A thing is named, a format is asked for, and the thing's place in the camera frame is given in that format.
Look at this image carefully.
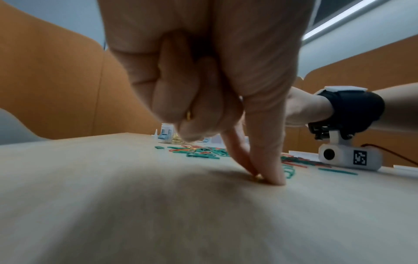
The person's right forearm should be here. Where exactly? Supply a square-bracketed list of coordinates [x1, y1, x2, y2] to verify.
[371, 82, 418, 133]

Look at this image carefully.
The person's right hand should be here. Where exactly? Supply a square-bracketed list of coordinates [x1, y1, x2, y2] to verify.
[285, 86, 334, 127]

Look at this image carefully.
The grey shell chair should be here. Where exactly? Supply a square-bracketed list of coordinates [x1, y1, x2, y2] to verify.
[0, 108, 52, 146]

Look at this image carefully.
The pile of colored paper clips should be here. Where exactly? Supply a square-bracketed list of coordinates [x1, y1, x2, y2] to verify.
[154, 144, 359, 180]

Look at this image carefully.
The clear plastic lid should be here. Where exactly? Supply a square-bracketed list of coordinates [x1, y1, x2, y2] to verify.
[289, 150, 320, 158]

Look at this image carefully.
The black right wrist strap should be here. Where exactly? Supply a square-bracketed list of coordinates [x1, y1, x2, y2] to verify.
[307, 89, 386, 141]

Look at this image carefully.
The person's left hand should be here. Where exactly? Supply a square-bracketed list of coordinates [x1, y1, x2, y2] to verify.
[98, 0, 316, 186]

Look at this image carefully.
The ceiling light strip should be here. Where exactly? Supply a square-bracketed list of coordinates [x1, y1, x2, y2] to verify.
[302, 0, 377, 42]

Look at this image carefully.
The black camera cable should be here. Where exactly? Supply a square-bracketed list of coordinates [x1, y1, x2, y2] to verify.
[361, 143, 418, 167]

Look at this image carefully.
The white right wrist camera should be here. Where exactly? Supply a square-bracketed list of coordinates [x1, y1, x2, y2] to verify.
[318, 130, 383, 172]

